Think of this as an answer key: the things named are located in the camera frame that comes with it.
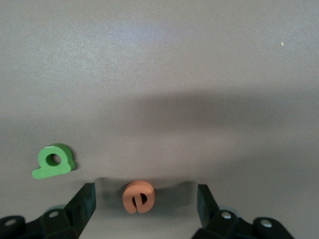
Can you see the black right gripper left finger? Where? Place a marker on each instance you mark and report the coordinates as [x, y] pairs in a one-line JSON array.
[[74, 214]]

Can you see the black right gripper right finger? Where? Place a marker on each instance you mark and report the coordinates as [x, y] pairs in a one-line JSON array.
[[211, 219]]

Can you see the green foam letter b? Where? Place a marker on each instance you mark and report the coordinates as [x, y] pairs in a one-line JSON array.
[[49, 171]]

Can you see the orange foam letter e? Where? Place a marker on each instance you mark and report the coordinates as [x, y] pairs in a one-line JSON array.
[[132, 191]]

